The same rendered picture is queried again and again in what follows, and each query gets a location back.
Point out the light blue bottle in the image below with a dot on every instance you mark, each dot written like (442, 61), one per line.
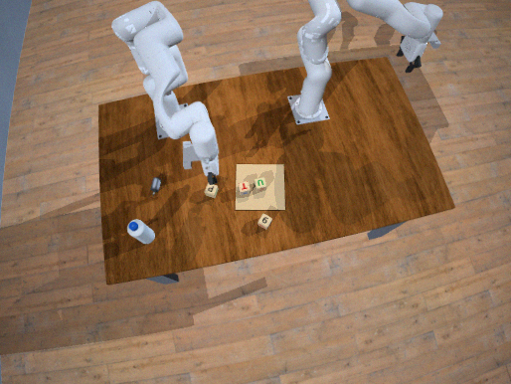
(141, 232)

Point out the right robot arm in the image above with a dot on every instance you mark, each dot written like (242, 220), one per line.
(152, 44)

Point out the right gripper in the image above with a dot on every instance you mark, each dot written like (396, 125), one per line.
(212, 169)

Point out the beige square mat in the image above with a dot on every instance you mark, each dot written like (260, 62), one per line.
(270, 199)

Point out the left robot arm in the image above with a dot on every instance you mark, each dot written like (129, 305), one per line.
(328, 14)

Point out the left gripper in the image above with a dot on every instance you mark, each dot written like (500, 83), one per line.
(413, 50)

